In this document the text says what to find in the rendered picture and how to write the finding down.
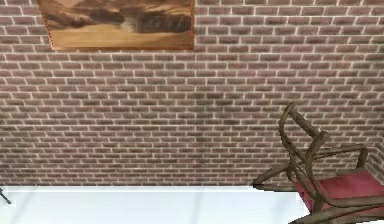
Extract wooden rocking chair red seat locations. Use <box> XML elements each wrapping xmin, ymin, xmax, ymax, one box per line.
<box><xmin>252</xmin><ymin>101</ymin><xmax>384</xmax><ymax>224</ymax></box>

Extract brown landscape framed picture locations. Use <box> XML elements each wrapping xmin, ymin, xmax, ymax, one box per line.
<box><xmin>36</xmin><ymin>0</ymin><xmax>196</xmax><ymax>52</ymax></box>

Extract thin dark metal leg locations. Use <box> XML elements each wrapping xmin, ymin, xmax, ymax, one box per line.
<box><xmin>0</xmin><ymin>187</ymin><xmax>12</xmax><ymax>205</ymax></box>

